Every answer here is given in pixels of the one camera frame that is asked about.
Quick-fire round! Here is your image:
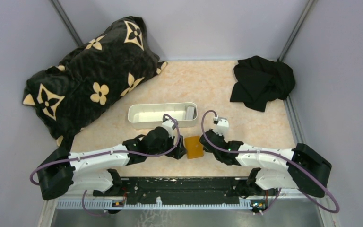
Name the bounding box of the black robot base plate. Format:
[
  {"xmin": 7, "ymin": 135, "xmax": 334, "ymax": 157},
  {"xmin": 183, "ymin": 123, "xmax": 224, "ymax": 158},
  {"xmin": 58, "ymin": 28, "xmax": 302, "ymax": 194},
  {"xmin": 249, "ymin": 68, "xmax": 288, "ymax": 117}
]
[{"xmin": 93, "ymin": 177, "xmax": 277, "ymax": 205}]

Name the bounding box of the black floral patterned pillow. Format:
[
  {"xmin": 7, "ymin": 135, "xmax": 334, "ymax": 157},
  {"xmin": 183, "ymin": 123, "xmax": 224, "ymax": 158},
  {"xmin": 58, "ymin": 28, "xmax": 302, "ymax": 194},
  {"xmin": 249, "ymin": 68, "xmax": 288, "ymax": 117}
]
[{"xmin": 22, "ymin": 16, "xmax": 167, "ymax": 150}]

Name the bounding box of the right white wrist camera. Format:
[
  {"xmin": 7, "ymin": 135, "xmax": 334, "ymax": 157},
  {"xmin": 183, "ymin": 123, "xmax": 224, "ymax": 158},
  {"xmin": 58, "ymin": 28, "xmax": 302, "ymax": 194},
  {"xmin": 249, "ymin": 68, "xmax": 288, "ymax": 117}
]
[{"xmin": 213, "ymin": 117, "xmax": 229, "ymax": 136}]

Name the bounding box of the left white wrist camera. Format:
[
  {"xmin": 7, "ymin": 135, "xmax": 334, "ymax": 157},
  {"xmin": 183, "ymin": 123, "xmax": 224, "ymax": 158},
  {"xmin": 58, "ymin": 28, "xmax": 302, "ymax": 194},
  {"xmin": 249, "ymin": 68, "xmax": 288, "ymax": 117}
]
[{"xmin": 161, "ymin": 119, "xmax": 176, "ymax": 138}]

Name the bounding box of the white oblong plastic tray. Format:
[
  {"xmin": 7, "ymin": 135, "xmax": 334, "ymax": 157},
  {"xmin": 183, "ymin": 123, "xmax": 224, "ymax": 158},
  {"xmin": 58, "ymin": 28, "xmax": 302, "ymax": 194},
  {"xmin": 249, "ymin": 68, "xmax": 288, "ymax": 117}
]
[{"xmin": 127, "ymin": 102, "xmax": 198, "ymax": 129}]

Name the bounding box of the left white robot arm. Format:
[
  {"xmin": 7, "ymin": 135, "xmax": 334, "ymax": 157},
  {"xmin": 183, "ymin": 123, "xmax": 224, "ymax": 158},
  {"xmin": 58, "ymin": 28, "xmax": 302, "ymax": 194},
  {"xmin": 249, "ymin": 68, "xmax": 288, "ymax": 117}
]
[{"xmin": 36, "ymin": 126, "xmax": 186, "ymax": 200}]

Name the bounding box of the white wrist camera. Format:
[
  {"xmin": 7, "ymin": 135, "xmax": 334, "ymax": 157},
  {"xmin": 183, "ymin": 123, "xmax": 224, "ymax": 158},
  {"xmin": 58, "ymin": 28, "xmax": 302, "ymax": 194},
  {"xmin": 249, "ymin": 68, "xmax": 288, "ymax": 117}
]
[
  {"xmin": 213, "ymin": 117, "xmax": 229, "ymax": 136},
  {"xmin": 161, "ymin": 119, "xmax": 176, "ymax": 138}
]

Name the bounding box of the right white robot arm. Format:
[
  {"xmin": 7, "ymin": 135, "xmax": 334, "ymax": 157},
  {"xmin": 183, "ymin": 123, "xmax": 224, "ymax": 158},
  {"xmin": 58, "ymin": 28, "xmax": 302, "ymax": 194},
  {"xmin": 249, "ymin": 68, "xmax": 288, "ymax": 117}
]
[{"xmin": 199, "ymin": 129, "xmax": 332, "ymax": 198}]

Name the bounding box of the crumpled black cloth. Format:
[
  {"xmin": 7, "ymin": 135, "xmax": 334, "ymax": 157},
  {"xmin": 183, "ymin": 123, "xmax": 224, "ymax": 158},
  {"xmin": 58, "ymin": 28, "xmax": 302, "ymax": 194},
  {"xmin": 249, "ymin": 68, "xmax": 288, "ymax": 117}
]
[{"xmin": 230, "ymin": 56, "xmax": 296, "ymax": 112}]

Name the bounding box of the purple cable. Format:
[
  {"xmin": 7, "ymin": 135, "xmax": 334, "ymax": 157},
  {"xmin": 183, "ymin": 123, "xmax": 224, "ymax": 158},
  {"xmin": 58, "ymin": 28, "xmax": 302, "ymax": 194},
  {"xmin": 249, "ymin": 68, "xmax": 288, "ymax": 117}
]
[
  {"xmin": 200, "ymin": 110, "xmax": 341, "ymax": 214},
  {"xmin": 29, "ymin": 113, "xmax": 182, "ymax": 217}
]

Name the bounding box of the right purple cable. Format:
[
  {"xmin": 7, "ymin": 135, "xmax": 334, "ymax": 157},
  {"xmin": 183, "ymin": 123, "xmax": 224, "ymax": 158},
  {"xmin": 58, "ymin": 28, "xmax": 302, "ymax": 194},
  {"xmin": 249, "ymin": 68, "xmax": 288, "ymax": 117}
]
[{"xmin": 200, "ymin": 110, "xmax": 341, "ymax": 214}]

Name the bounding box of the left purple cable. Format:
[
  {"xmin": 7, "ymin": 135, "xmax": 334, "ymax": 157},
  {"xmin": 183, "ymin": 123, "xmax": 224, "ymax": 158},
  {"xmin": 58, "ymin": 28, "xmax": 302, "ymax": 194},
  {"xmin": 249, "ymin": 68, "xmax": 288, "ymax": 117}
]
[{"xmin": 29, "ymin": 113, "xmax": 182, "ymax": 217}]

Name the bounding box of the aluminium frame rail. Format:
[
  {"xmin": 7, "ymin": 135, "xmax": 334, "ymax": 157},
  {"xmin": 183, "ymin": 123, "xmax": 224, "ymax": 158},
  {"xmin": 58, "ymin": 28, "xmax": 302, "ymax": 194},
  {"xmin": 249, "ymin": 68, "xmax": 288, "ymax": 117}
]
[{"xmin": 45, "ymin": 178, "xmax": 282, "ymax": 210}]

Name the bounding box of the mustard leather card holder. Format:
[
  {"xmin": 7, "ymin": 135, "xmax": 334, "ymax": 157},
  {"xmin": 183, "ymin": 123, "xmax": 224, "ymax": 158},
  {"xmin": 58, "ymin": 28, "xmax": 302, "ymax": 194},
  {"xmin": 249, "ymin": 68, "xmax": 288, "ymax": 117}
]
[{"xmin": 184, "ymin": 136, "xmax": 204, "ymax": 159}]

